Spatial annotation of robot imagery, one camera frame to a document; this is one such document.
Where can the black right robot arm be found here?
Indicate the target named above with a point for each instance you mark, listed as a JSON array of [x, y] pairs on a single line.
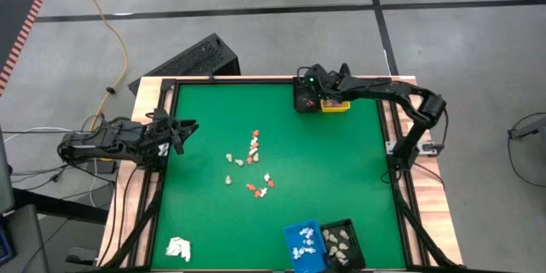
[[384, 89]]

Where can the silver metal bracket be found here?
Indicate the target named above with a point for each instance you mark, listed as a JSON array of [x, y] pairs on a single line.
[[428, 148]]

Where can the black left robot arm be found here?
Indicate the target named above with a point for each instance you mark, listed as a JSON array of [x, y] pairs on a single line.
[[106, 143]]

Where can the green table mat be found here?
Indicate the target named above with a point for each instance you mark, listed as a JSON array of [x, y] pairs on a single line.
[[213, 222]]

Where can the black floor beam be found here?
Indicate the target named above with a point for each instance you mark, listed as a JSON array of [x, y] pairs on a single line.
[[55, 207]]

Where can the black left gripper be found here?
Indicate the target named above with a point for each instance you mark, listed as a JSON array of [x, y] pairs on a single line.
[[162, 127]]

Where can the grey monitor panel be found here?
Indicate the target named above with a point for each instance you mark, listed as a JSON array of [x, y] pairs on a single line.
[[5, 179]]

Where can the black curved clamp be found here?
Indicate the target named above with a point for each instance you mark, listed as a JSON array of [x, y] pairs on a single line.
[[344, 69]]

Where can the black orange striped floor mat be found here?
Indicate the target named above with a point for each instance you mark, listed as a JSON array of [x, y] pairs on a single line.
[[13, 21]]

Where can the black plastic basket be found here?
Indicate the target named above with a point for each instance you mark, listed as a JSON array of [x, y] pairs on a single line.
[[358, 239], [300, 104]]

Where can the blue plastic basket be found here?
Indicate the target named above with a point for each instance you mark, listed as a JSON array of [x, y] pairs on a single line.
[[317, 241]]

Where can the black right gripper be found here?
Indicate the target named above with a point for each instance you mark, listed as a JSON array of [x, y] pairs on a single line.
[[317, 80]]

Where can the crumpled white paper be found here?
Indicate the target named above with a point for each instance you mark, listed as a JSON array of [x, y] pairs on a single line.
[[179, 247]]

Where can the yellow plastic basket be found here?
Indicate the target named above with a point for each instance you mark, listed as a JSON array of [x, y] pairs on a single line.
[[337, 106]]

